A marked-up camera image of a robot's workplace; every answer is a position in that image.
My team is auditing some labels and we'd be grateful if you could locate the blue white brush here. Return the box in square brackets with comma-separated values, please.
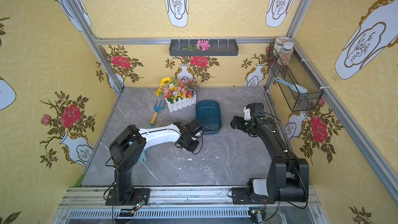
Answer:
[274, 77, 308, 94]

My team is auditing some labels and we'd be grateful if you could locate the dark wall shelf tray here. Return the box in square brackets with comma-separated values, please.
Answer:
[169, 38, 239, 57]

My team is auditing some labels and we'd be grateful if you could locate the teal plastic storage box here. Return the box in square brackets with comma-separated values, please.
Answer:
[195, 100, 222, 135]

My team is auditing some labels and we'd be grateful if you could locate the pink flower on shelf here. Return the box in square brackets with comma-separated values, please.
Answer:
[195, 39, 211, 50]

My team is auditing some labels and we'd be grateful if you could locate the glass jar behind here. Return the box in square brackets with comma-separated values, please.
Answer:
[273, 37, 292, 56]

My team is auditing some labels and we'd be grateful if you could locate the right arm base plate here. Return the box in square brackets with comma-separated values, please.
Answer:
[227, 187, 275, 205]

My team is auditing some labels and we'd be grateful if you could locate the black wire mesh basket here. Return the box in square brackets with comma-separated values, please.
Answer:
[266, 43, 323, 112]

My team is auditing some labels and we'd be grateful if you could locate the flower pot white fence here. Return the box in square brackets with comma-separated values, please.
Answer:
[154, 77, 200, 113]

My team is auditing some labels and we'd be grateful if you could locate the light blue dustpan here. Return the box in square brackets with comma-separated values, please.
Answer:
[138, 148, 150, 164]

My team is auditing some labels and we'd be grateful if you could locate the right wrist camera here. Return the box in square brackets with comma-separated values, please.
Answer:
[244, 106, 252, 121]

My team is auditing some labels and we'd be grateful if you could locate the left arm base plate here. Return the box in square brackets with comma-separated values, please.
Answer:
[105, 188, 150, 206]

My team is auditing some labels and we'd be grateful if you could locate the blue yellow garden fork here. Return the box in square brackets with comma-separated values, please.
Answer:
[150, 100, 166, 126]

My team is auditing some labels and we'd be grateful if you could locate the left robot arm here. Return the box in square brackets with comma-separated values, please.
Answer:
[109, 119, 204, 199]

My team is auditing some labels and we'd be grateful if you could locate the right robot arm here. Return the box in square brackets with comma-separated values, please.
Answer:
[230, 103, 309, 204]

